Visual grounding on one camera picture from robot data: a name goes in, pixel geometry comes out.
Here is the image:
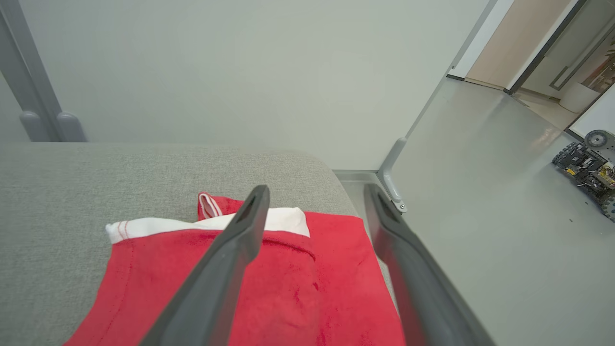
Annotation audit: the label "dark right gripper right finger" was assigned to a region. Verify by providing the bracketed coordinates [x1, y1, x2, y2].
[364, 184, 495, 346]

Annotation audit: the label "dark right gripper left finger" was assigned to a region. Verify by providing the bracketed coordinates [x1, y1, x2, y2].
[139, 185, 271, 346]

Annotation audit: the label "red shorts with white trim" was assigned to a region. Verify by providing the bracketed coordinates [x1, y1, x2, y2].
[65, 208, 318, 346]

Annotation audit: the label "red basketball jersey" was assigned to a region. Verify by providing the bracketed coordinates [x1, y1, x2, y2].
[198, 192, 406, 346]

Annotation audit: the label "grey fabric sofa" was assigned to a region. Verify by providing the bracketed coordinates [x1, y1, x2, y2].
[0, 142, 399, 346]

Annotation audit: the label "black wheeled rover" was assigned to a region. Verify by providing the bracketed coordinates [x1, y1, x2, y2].
[553, 130, 615, 222]

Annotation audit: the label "dark door frame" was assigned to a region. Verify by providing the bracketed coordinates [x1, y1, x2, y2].
[504, 0, 588, 95]

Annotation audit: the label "grey partition post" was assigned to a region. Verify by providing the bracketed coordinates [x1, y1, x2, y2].
[0, 0, 88, 143]

